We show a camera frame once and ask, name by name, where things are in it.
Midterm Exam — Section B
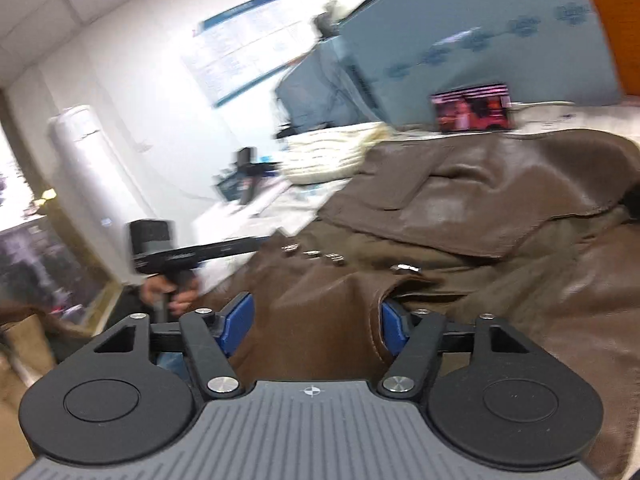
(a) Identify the brown leather jacket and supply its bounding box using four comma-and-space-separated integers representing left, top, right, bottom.
202, 130, 639, 479

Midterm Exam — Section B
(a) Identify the orange board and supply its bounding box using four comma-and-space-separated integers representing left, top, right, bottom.
592, 0, 639, 96

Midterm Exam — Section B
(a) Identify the small photo screen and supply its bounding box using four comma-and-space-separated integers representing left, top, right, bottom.
431, 84, 513, 133

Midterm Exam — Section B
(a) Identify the wall information poster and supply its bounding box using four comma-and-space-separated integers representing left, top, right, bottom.
193, 0, 314, 107

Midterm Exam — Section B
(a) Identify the person's left hand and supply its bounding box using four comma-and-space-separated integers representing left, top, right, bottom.
139, 275, 200, 318

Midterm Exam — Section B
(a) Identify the white standing air conditioner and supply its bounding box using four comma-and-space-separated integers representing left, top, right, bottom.
49, 105, 155, 283

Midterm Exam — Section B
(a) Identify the cream knitted garment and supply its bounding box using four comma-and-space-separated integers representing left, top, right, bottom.
278, 122, 395, 185

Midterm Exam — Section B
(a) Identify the large blue carton box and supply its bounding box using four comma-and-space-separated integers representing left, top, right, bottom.
340, 0, 623, 126

